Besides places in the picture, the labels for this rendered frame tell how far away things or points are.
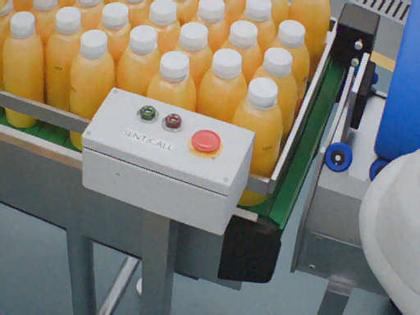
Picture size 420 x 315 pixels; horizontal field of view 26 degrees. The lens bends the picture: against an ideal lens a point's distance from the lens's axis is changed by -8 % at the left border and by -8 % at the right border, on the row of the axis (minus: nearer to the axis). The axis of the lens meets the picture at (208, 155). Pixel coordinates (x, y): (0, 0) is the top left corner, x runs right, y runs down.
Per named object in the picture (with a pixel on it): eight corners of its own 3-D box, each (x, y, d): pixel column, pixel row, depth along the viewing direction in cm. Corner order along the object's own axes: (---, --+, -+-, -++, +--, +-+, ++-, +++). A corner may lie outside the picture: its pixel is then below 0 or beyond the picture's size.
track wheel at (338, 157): (355, 148, 140) (356, 147, 142) (328, 139, 141) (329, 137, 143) (347, 176, 141) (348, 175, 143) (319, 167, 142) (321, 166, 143)
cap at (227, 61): (244, 63, 135) (246, 54, 134) (233, 79, 132) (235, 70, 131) (219, 53, 136) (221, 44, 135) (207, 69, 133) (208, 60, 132)
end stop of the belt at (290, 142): (272, 194, 138) (276, 180, 135) (267, 192, 138) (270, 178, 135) (338, 34, 164) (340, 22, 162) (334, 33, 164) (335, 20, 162)
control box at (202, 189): (221, 237, 125) (230, 184, 118) (81, 187, 129) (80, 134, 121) (247, 184, 132) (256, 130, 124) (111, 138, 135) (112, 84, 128)
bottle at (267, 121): (214, 177, 145) (227, 83, 132) (258, 166, 148) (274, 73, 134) (233, 213, 141) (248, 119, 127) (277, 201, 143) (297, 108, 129)
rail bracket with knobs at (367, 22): (362, 84, 163) (372, 41, 156) (325, 70, 164) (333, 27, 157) (372, 52, 170) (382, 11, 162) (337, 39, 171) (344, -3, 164)
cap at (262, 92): (243, 89, 131) (244, 79, 130) (268, 84, 132) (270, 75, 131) (254, 109, 129) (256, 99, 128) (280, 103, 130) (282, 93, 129)
